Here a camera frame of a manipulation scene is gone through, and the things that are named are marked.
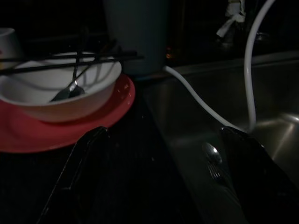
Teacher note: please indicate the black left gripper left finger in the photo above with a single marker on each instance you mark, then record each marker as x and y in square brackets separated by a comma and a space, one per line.
[77, 168]

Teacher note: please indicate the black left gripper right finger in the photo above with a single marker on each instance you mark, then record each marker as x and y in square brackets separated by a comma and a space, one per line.
[257, 182]

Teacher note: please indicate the steel fork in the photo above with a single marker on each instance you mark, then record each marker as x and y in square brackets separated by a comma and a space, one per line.
[215, 172]

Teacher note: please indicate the steel spoon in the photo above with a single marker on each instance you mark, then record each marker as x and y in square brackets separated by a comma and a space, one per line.
[70, 89]
[213, 152]

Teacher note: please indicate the pink plate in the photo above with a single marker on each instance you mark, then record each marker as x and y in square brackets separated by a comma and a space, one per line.
[105, 116]

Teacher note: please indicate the white bowl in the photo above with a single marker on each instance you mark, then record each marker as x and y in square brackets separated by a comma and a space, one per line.
[70, 109]

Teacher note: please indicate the stainless steel sink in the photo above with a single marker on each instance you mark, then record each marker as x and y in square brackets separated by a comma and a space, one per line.
[198, 105]

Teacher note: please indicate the black chopstick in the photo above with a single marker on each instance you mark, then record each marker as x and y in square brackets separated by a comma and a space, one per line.
[70, 57]
[70, 64]

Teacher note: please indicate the grey canister with red label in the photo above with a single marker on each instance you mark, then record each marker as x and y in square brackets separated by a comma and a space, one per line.
[140, 46]

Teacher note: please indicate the white printed mug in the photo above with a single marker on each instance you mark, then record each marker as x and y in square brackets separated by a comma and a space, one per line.
[9, 44]

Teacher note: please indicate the faucet wrapped in white cloth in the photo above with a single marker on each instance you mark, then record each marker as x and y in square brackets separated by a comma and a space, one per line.
[230, 21]

